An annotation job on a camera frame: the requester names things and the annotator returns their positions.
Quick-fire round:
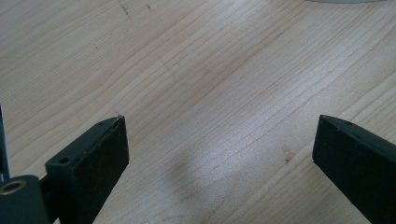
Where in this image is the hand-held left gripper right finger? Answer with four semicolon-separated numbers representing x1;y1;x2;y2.
312;114;396;224

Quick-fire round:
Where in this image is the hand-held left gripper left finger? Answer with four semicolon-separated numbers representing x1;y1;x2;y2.
45;115;130;224

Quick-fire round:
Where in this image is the dark flat object with light edge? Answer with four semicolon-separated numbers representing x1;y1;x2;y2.
0;104;12;183

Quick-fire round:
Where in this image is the grey round object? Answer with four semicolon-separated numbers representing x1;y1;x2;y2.
304;0;387;5

